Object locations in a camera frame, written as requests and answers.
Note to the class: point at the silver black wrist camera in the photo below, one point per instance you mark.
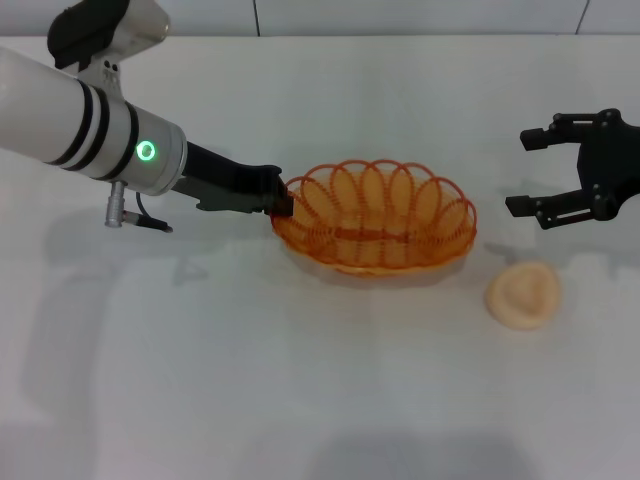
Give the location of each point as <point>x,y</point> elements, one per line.
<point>95,25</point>

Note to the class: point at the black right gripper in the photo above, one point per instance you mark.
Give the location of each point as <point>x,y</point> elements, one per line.
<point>607,160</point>

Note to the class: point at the pale round bun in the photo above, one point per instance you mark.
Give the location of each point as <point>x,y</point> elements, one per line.
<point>522,297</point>

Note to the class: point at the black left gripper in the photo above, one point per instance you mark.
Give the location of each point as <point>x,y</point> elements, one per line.
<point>225,177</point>

